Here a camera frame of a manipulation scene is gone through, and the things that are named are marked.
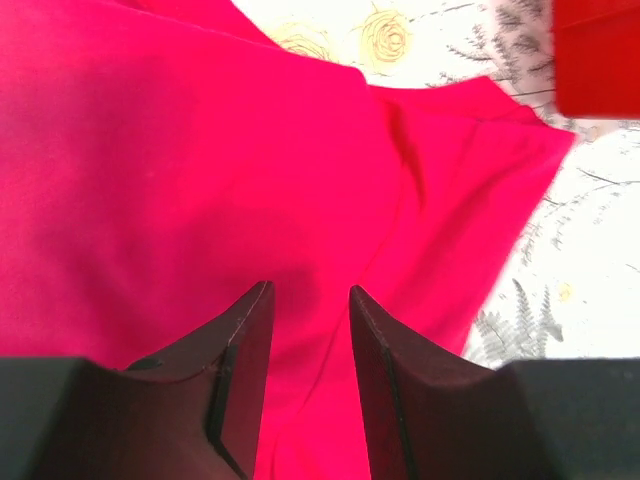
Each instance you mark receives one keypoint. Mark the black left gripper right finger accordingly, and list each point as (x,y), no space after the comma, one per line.
(429,414)

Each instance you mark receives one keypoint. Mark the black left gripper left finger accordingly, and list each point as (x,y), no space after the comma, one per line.
(189,411)

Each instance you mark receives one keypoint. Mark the crimson red t shirt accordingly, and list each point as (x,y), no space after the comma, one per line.
(158,161)

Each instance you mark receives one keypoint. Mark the floral patterned table mat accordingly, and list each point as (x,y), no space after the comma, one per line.
(571,286)

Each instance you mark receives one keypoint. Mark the red plastic tray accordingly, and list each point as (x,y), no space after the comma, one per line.
(596,58)

